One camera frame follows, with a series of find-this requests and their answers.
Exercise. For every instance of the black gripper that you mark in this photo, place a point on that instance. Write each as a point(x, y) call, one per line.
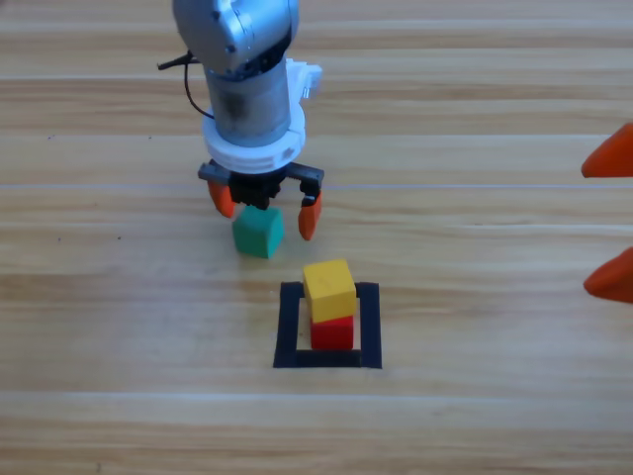
point(252, 190)

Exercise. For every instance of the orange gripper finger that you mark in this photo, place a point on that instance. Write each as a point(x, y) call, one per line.
point(613, 282)
point(613, 161)

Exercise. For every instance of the green cube block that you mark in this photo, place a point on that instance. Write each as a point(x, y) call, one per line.
point(254, 235)

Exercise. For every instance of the yellow cube block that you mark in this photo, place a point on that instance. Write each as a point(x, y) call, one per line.
point(329, 292)

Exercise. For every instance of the red cube block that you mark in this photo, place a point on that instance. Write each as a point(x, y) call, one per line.
point(332, 334)

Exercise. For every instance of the black tape square outline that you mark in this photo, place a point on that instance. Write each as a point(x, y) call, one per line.
point(286, 326)

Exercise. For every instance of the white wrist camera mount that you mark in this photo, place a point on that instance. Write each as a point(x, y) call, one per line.
point(257, 158)

